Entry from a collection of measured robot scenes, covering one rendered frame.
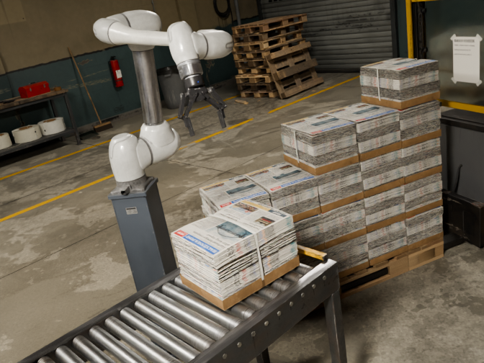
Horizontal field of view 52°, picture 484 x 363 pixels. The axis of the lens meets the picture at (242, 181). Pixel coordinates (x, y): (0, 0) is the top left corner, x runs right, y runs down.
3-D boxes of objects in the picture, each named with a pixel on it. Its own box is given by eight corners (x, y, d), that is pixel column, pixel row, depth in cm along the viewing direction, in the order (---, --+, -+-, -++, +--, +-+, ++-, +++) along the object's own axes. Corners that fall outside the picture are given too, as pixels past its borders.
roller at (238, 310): (183, 281, 207) (180, 271, 205) (263, 321, 174) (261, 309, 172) (173, 287, 204) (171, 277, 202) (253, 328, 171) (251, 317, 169)
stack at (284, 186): (222, 306, 316) (196, 186, 287) (372, 248, 352) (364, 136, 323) (245, 340, 282) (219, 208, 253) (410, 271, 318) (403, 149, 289)
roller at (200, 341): (144, 305, 195) (141, 294, 193) (222, 352, 162) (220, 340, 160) (134, 312, 192) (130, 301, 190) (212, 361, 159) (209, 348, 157)
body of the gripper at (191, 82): (199, 78, 193) (205, 101, 194) (178, 82, 190) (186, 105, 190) (206, 73, 187) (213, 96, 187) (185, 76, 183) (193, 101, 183)
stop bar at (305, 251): (252, 232, 227) (251, 229, 227) (328, 257, 197) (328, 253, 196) (247, 236, 225) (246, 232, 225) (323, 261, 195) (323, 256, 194)
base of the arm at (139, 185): (106, 198, 245) (104, 188, 243) (122, 181, 265) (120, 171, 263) (141, 194, 241) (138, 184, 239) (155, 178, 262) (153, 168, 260)
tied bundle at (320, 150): (283, 160, 305) (278, 124, 297) (324, 148, 314) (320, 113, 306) (315, 176, 271) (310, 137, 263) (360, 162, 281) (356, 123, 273)
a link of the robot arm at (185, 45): (184, 59, 180) (212, 56, 189) (172, 17, 180) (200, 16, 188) (169, 68, 189) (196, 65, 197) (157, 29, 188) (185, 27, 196)
